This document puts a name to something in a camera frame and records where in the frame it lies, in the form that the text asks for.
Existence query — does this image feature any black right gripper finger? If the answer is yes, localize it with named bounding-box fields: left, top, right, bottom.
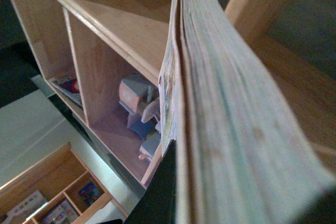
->
left=127, top=140, right=176, bottom=224

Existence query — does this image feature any blue picture book in cubby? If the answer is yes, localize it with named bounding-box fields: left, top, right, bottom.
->
left=79, top=182, right=102, bottom=206

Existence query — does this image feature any wooden shelf unit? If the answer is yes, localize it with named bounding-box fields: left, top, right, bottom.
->
left=225, top=0, right=335, bottom=172
left=11, top=0, right=171, bottom=187

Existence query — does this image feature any picture book lying on shelf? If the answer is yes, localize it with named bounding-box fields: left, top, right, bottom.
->
left=50, top=73, right=82, bottom=109

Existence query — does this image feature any left wooden shelf unit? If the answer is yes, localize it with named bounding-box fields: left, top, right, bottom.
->
left=11, top=0, right=171, bottom=187

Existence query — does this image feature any thick colourful picture book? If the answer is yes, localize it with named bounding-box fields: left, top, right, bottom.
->
left=159, top=0, right=335, bottom=223

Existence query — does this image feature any white picture book in cubby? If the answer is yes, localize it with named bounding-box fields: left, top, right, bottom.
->
left=42, top=199, right=79, bottom=224

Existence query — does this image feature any small wooden cubby shelf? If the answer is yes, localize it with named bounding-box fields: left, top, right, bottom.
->
left=1, top=143, right=129, bottom=223

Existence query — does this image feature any right wooden shelf unit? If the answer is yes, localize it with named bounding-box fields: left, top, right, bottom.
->
left=225, top=0, right=335, bottom=172

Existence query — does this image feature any light picture book on cubby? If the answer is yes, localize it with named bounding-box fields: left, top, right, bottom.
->
left=3, top=190, right=48, bottom=223

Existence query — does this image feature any wooden toy blocks pile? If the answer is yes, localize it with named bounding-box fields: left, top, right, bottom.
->
left=119, top=73, right=160, bottom=162

